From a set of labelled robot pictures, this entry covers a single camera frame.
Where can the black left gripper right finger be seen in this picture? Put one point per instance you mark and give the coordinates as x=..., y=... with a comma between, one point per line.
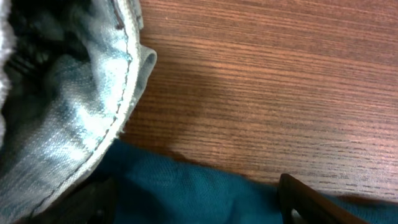
x=310, y=205

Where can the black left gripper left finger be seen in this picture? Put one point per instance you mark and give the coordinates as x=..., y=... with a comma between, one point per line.
x=95, y=203

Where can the blue t-shirt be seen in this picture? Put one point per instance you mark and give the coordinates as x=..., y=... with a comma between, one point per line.
x=156, y=189

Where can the folded light blue jeans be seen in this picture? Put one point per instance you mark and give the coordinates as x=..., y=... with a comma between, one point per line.
x=72, y=72

